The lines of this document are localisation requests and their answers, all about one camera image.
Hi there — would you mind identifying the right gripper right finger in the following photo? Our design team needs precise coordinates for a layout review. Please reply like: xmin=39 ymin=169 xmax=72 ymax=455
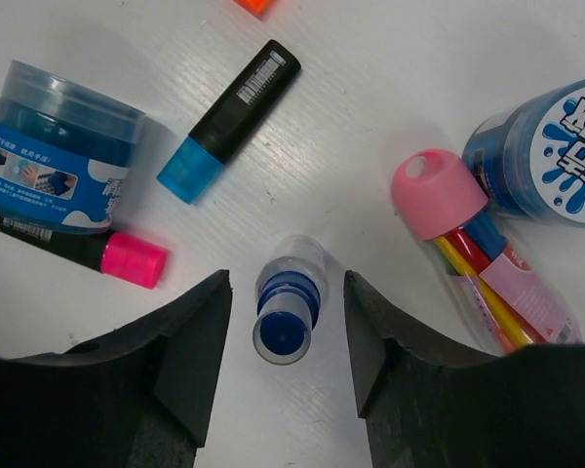
xmin=343 ymin=271 xmax=585 ymax=467

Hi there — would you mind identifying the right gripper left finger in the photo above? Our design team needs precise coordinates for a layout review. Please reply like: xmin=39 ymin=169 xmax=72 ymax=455
xmin=0 ymin=270 xmax=232 ymax=467

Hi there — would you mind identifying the small blue-capped bottle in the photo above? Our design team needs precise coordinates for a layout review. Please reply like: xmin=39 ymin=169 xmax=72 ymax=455
xmin=253 ymin=235 xmax=329 ymax=366

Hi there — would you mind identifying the pink-capped pen tube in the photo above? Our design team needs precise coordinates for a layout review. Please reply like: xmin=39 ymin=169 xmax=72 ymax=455
xmin=391 ymin=148 xmax=582 ymax=356

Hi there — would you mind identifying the pink highlighter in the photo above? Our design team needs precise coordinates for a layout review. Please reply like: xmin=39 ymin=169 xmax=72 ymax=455
xmin=0 ymin=216 xmax=168 ymax=290

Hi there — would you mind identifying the blue highlighter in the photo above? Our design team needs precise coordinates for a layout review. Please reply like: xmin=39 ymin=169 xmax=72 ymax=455
xmin=157 ymin=39 xmax=301 ymax=204

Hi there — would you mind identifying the orange highlighter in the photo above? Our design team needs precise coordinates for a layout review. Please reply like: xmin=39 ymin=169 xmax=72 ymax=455
xmin=235 ymin=0 xmax=276 ymax=19

